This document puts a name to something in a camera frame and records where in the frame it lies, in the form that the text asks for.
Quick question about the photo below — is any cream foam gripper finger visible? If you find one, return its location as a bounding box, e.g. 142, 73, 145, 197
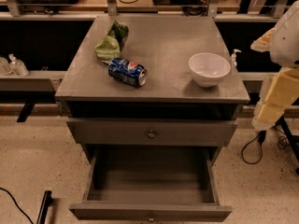
250, 28, 275, 52
252, 68, 299, 131

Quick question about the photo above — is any green jalapeno chip bag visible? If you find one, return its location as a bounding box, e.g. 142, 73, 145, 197
94, 21, 129, 63

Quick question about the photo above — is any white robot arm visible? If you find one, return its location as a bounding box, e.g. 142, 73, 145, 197
250, 1, 299, 131

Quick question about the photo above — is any grey drawer cabinet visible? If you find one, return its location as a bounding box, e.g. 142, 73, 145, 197
54, 14, 251, 163

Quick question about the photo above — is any grey open bottom drawer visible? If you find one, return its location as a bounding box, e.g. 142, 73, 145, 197
69, 146, 232, 222

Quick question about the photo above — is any grey middle drawer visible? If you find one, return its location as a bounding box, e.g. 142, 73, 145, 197
66, 119, 237, 147

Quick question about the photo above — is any white pump bottle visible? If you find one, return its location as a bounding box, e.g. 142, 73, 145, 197
231, 49, 242, 66

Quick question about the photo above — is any white ceramic bowl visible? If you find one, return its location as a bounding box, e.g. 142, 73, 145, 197
188, 52, 231, 88

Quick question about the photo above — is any blue pepsi soda can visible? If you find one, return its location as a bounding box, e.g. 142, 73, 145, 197
108, 58, 148, 87

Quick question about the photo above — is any black metal bar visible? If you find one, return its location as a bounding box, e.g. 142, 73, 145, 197
36, 190, 53, 224

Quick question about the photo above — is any black floor cable right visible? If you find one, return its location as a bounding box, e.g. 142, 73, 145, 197
240, 121, 292, 166

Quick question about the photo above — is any black floor cable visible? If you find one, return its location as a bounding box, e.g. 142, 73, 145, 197
240, 121, 292, 166
0, 187, 35, 224

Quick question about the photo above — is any black floor cable left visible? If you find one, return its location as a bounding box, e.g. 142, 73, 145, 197
0, 187, 35, 224

